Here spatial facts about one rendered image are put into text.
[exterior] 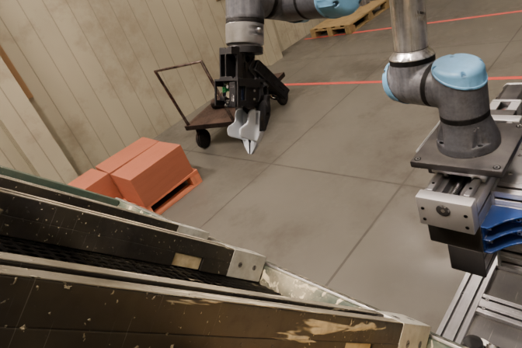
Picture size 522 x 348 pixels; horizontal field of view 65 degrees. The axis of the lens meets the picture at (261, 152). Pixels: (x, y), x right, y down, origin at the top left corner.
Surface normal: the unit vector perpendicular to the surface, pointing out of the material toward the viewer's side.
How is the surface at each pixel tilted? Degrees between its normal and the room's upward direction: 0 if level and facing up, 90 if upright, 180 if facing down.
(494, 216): 0
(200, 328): 90
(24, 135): 90
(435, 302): 0
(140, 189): 90
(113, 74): 90
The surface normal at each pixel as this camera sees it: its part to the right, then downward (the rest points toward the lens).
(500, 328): -0.33, -0.83
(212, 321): 0.69, 0.11
